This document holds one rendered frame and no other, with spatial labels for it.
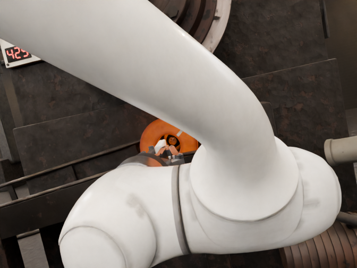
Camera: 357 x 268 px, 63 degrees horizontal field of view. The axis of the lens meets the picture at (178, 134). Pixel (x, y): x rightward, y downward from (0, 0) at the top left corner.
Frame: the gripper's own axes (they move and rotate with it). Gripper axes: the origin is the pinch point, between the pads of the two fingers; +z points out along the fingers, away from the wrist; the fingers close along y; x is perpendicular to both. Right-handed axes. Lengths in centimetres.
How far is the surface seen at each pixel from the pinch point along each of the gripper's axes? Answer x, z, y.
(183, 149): -3.3, 9.8, 3.7
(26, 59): 30, 24, -40
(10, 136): -18, 426, -353
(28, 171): -2.8, 17.9, -46.2
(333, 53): -3, 620, 291
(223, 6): 28.8, 10.9, 20.4
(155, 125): 4.1, 10.4, -2.1
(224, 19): 25.7, 10.6, 20.2
